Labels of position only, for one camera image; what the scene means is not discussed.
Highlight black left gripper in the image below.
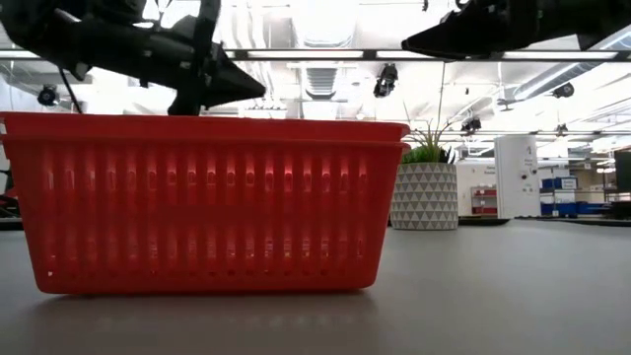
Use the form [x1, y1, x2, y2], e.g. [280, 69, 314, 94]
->
[73, 0, 267, 117]

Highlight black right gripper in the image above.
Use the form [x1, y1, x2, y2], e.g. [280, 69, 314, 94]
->
[400, 0, 588, 62]

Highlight red plastic basket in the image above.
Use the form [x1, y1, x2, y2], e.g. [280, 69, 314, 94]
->
[0, 110, 411, 145]
[0, 132, 412, 297]

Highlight shelf with red bins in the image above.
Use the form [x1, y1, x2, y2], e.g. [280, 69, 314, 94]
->
[469, 185, 499, 217]

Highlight shelf with blue bins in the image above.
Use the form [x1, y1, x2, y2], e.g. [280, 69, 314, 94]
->
[539, 176, 610, 218]

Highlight green artificial succulent plant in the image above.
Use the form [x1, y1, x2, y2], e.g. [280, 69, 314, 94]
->
[401, 120, 457, 166]

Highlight white pillar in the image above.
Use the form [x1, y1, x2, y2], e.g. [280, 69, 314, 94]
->
[493, 133, 542, 220]

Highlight white patterned plant pot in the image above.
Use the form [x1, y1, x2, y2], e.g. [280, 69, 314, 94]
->
[388, 162, 460, 232]

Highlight black monitor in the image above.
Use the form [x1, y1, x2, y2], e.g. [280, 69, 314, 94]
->
[612, 149, 631, 221]

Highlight black ceiling camera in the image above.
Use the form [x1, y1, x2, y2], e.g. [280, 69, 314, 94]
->
[551, 80, 576, 100]
[36, 84, 61, 107]
[372, 62, 400, 100]
[459, 114, 484, 134]

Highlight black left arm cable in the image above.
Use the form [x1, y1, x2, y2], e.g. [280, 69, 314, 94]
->
[57, 66, 85, 115]

